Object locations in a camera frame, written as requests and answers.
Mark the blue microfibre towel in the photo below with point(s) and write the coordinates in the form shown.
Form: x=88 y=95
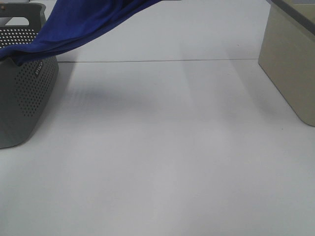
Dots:
x=72 y=24

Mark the beige storage bin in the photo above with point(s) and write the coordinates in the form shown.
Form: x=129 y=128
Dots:
x=287 y=54

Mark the grey perforated plastic basket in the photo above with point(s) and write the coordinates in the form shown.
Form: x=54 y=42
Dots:
x=24 y=89

